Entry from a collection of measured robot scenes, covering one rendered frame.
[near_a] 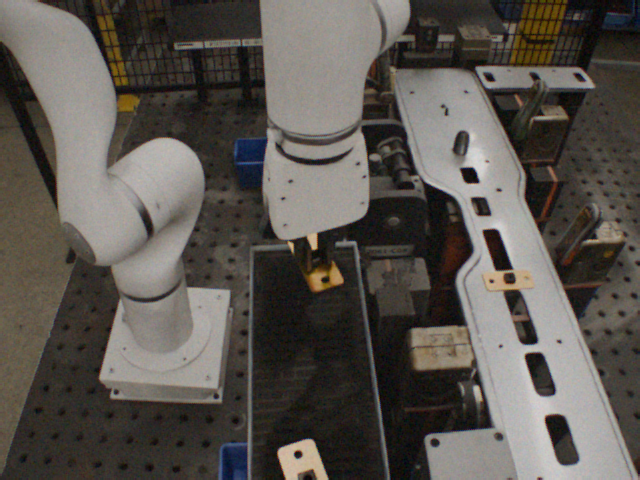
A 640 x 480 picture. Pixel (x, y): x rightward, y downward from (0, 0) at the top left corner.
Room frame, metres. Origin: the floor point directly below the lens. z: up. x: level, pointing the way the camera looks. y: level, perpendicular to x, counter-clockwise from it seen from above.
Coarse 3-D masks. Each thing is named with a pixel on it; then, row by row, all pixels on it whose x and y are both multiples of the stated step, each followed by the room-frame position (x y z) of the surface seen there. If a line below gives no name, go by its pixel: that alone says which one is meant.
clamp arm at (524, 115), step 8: (536, 80) 0.99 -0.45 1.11; (536, 88) 0.97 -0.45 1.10; (544, 88) 0.96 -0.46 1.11; (528, 96) 0.98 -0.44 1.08; (536, 96) 0.96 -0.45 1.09; (544, 96) 0.96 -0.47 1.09; (528, 104) 0.97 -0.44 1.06; (536, 104) 0.96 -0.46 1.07; (520, 112) 0.98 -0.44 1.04; (528, 112) 0.96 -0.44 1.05; (536, 112) 0.96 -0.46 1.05; (520, 120) 0.97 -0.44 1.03; (528, 120) 0.96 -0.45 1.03; (512, 128) 0.97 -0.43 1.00; (520, 128) 0.96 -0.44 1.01; (520, 136) 0.96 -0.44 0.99
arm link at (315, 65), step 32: (288, 0) 0.38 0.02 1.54; (320, 0) 0.38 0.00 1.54; (352, 0) 0.38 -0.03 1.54; (288, 32) 0.38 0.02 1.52; (320, 32) 0.38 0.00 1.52; (352, 32) 0.39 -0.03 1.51; (384, 32) 0.43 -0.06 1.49; (288, 64) 0.38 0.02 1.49; (320, 64) 0.38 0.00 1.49; (352, 64) 0.39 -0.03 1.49; (288, 96) 0.38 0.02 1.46; (320, 96) 0.38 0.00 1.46; (352, 96) 0.39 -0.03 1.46; (288, 128) 0.38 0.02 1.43; (320, 128) 0.38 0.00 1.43
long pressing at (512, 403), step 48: (432, 96) 1.09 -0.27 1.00; (480, 96) 1.10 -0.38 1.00; (432, 144) 0.91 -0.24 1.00; (480, 144) 0.92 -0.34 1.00; (480, 192) 0.77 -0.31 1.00; (480, 240) 0.65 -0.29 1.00; (528, 240) 0.65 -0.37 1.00; (480, 288) 0.54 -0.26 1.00; (480, 336) 0.45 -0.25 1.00; (576, 336) 0.45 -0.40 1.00; (480, 384) 0.37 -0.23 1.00; (528, 384) 0.37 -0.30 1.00; (576, 384) 0.37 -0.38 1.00; (528, 432) 0.30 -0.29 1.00; (576, 432) 0.29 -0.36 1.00
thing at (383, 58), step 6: (384, 54) 1.00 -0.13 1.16; (378, 60) 1.00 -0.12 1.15; (384, 60) 1.00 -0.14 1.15; (378, 66) 1.01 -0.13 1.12; (384, 66) 1.00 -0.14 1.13; (378, 72) 1.02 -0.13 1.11; (384, 72) 1.00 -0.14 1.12; (390, 72) 1.00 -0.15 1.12; (378, 78) 1.03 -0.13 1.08; (384, 78) 1.00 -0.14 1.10; (390, 78) 1.00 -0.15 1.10; (384, 84) 1.00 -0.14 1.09; (390, 84) 1.00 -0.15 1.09; (384, 90) 1.00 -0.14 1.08; (390, 90) 1.00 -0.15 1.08
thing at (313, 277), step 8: (312, 240) 0.45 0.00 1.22; (320, 256) 0.42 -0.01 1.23; (320, 264) 0.41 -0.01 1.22; (304, 272) 0.40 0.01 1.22; (312, 272) 0.40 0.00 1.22; (320, 272) 0.40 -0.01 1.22; (328, 272) 0.40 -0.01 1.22; (336, 272) 0.40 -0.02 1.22; (312, 280) 0.39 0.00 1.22; (336, 280) 0.39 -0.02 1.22; (312, 288) 0.38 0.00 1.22; (320, 288) 0.38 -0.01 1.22; (328, 288) 0.38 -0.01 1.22
